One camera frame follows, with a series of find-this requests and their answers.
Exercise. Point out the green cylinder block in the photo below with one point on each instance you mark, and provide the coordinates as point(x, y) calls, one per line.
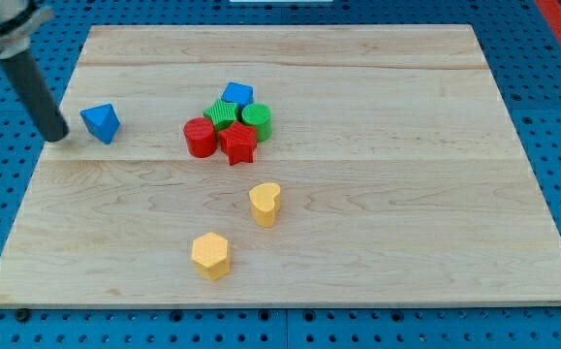
point(258, 116)

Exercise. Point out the red star block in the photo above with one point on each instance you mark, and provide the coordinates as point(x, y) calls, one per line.
point(239, 143)

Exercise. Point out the green star block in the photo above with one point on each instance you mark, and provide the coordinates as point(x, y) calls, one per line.
point(221, 114)

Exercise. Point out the yellow heart block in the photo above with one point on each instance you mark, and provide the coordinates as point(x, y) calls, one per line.
point(265, 202)

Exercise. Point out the blue cube block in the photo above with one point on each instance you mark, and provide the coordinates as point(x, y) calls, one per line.
point(241, 94)

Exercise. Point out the light wooden board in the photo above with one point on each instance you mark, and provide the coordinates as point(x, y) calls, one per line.
point(403, 180)

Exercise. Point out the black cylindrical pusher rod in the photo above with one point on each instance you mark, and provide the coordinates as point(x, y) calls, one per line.
point(30, 85)

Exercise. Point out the blue triangle block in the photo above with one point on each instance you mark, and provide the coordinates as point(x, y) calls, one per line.
point(101, 122)

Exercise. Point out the red cylinder block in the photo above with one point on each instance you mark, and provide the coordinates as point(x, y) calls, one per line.
point(200, 137)

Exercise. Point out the yellow hexagon block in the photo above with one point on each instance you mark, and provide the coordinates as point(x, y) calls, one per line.
point(211, 255)

